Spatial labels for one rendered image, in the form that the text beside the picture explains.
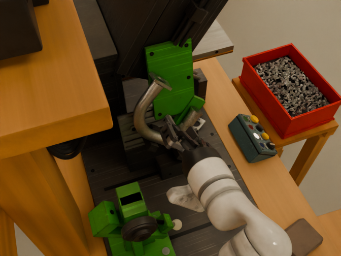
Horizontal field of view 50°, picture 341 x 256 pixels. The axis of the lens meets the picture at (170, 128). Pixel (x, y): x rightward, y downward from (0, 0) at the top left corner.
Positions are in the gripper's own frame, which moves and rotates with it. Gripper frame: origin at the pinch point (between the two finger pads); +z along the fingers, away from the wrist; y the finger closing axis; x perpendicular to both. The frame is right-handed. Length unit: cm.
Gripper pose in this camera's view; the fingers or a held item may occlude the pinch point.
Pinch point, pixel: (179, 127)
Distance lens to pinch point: 75.2
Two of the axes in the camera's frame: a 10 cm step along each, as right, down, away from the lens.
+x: -6.1, 7.4, 3.0
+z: -3.3, -5.8, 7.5
